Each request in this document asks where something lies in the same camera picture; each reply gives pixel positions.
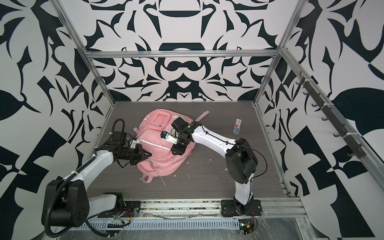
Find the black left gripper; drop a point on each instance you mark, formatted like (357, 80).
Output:
(142, 155)

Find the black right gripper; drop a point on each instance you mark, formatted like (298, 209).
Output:
(177, 150)

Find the pink student backpack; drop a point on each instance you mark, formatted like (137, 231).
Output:
(162, 162)

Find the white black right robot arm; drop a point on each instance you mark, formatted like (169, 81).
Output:
(240, 159)

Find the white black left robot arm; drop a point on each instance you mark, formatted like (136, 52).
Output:
(66, 203)

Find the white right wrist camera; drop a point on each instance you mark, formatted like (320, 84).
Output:
(167, 139)

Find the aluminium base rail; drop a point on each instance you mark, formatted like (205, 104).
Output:
(193, 214)

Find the black wall hook rail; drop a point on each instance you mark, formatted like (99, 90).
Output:
(333, 116)

